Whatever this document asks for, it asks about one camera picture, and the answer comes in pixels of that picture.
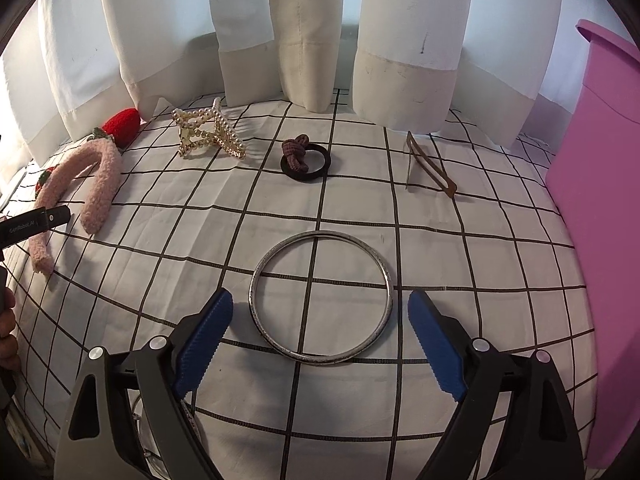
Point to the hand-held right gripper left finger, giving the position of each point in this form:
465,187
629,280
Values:
202,345

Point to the pearl hair claw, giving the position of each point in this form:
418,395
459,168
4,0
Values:
210,132

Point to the brown metal hair clip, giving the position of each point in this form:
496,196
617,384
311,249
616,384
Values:
427,162

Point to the white curtain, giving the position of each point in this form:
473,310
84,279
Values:
320,35

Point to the pink plastic bin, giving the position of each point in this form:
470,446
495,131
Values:
595,210

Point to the person's left hand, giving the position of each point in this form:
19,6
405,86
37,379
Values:
7,340

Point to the large silver bangle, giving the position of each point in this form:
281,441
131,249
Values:
260,265

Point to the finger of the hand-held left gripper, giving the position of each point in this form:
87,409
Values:
35,225

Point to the pink strawberry plush headband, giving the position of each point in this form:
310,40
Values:
102,180

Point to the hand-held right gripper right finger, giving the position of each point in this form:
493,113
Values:
437,345

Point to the small silver bangle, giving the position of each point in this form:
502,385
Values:
136,420

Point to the black-checked white tablecloth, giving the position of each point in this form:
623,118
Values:
325,210

